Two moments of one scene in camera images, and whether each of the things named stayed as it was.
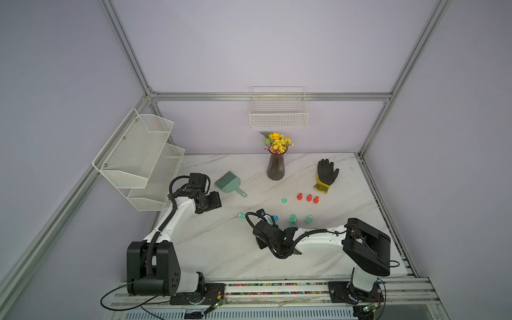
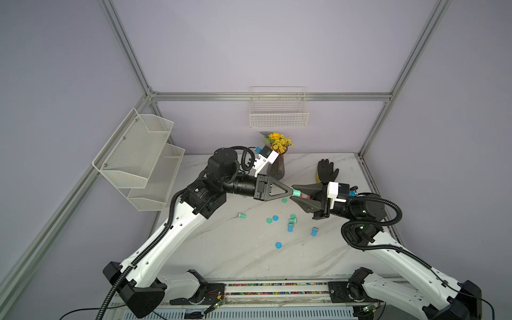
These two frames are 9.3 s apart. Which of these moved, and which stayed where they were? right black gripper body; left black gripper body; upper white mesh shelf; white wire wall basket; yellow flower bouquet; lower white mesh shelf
Moved: right black gripper body; left black gripper body
Stayed: yellow flower bouquet; upper white mesh shelf; lower white mesh shelf; white wire wall basket
